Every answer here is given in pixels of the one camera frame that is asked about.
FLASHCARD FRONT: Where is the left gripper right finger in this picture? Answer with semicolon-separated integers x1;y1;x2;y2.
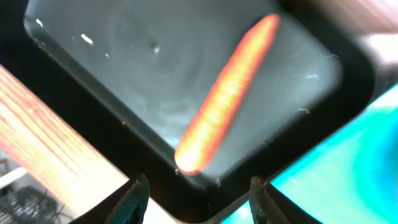
249;176;292;224

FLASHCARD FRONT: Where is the black plastic tray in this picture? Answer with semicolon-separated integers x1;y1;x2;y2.
1;0;376;223

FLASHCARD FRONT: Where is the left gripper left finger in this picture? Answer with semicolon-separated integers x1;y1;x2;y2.
104;174;150;224

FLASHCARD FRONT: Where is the teal plastic tray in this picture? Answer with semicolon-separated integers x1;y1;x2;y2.
225;87;397;223

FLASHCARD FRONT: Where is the orange carrot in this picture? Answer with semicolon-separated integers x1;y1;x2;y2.
174;14;280;175

